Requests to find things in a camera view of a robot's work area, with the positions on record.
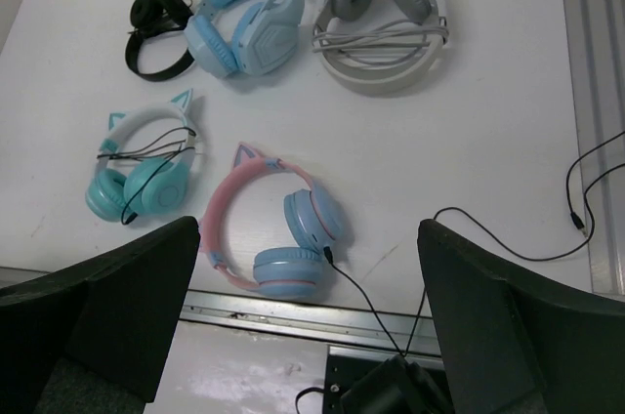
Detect aluminium rail right side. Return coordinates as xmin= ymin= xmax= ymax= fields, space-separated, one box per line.
xmin=563 ymin=0 xmax=624 ymax=298

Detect aluminium rail front edge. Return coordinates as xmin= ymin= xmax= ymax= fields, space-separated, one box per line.
xmin=180 ymin=290 xmax=440 ymax=356

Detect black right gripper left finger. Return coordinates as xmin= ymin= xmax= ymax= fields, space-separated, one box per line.
xmin=1 ymin=216 xmax=200 ymax=413

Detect pink blue cat-ear headphones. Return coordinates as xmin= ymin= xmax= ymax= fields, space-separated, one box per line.
xmin=199 ymin=143 xmax=344 ymax=300

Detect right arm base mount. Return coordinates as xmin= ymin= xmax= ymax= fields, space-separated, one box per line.
xmin=294 ymin=345 xmax=455 ymax=413

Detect small black on-ear headphones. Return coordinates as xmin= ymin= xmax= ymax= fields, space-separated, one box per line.
xmin=125 ymin=0 xmax=194 ymax=82

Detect teal white cat-ear headphones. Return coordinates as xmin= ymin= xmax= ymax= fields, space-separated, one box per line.
xmin=85 ymin=89 xmax=197 ymax=226

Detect light blue gaming headset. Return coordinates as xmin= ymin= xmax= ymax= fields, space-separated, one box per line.
xmin=184 ymin=0 xmax=305 ymax=78

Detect grey white wired headset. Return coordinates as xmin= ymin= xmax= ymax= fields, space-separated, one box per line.
xmin=312 ymin=0 xmax=449 ymax=97

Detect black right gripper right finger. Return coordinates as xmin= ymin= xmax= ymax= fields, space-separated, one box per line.
xmin=417 ymin=220 xmax=624 ymax=413

